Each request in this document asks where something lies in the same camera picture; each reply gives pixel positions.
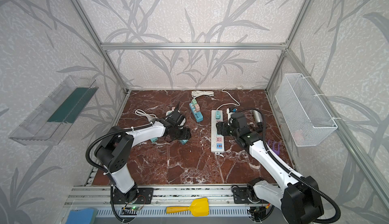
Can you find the silver hair dryer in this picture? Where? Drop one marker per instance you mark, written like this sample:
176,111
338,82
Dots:
258,117

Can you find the clear plastic wall shelf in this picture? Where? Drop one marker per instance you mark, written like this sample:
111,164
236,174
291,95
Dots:
52,119

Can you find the white long power strip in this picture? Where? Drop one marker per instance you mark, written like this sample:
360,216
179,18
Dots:
217,140

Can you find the blue power strip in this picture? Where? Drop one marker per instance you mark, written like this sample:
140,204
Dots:
195,94

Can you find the yellow toy shovel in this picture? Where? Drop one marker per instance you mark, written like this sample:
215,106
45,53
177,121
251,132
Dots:
198,208

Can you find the white wire basket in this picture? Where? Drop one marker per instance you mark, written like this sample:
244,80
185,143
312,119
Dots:
308,120

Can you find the pink plug adapter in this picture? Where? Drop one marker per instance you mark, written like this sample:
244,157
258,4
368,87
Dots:
197,107

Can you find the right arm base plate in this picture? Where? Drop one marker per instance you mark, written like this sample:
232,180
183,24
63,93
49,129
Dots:
242,195

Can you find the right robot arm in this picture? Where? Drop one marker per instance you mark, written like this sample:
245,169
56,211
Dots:
297,197

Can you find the blue sponge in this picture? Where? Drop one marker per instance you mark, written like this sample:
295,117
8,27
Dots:
82,216

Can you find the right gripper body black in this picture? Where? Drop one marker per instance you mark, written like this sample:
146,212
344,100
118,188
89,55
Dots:
221,128

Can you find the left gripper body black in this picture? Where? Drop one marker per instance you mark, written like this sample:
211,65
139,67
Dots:
182,133

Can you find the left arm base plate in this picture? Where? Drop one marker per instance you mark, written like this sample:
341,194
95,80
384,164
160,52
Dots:
134,196

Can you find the purple pink toy rake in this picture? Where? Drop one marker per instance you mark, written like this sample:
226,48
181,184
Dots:
275,146

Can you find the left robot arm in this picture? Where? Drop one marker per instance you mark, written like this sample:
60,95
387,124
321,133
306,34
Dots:
110,152

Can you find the white square power strip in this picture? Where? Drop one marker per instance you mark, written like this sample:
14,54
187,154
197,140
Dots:
150,117

